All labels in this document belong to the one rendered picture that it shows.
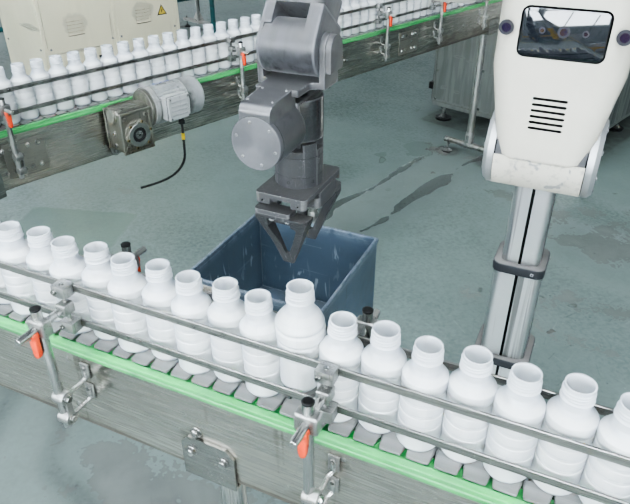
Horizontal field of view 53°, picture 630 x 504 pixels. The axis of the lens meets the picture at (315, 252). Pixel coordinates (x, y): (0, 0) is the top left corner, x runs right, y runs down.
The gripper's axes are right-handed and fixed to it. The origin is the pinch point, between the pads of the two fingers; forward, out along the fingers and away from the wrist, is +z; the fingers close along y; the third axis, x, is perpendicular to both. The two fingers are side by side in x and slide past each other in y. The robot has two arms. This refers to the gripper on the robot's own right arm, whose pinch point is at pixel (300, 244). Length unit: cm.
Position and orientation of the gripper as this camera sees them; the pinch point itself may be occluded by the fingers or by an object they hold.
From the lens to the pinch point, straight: 80.1
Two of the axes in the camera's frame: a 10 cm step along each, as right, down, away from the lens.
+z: 0.0, 8.5, 5.3
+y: -4.2, 4.8, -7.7
